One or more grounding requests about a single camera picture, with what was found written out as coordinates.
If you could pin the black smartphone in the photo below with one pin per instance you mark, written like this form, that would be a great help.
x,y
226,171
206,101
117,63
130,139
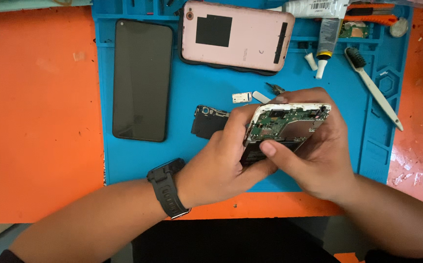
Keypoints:
x,y
142,80

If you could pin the small green circuit board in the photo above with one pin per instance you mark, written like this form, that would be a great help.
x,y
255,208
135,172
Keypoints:
x,y
354,30

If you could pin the black plastic shield cover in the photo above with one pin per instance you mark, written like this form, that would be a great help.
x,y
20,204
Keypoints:
x,y
207,122

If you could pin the blue silicone repair mat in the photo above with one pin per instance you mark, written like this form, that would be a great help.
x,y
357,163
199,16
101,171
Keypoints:
x,y
204,84

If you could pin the white plastic pry pick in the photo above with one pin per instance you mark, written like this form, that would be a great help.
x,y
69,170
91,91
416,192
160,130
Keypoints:
x,y
260,96

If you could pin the grey-green cloth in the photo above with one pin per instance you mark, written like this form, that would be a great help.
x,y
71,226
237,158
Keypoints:
x,y
32,5

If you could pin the dark metal tweezers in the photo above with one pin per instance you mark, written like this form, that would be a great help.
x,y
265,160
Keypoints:
x,y
275,88

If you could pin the pink phone back cover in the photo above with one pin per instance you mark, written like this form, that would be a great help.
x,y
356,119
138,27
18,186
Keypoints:
x,y
233,34

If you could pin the white nozzle cap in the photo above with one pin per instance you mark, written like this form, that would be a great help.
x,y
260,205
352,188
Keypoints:
x,y
320,69

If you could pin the white glue tube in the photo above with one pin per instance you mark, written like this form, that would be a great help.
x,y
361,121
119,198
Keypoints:
x,y
313,8

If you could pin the silver card tray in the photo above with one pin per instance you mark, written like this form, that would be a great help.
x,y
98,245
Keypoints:
x,y
241,97

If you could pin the white brush black bristles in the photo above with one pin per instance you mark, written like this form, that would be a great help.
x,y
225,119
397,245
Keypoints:
x,y
374,87

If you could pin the person's right hand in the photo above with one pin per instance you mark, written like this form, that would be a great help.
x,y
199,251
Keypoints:
x,y
321,160

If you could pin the white-framed phone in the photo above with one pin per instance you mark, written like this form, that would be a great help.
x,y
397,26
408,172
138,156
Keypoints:
x,y
288,122

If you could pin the person's left hand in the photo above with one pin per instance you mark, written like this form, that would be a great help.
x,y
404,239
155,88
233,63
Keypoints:
x,y
211,164

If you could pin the grey glue tube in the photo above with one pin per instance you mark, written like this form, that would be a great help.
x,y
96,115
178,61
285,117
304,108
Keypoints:
x,y
327,36

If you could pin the orange utility knife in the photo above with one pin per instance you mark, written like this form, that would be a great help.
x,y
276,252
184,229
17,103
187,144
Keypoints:
x,y
372,17

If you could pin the person's black clothing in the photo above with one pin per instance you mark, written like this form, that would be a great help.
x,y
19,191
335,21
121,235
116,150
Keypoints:
x,y
233,243

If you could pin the black wristwatch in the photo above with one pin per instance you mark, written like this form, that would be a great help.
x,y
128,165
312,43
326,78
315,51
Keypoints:
x,y
167,191

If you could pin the small white tube cap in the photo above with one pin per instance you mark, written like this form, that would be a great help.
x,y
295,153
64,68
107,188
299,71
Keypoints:
x,y
311,61

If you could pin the round silver disc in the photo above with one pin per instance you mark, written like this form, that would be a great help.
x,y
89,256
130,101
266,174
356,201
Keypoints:
x,y
398,27

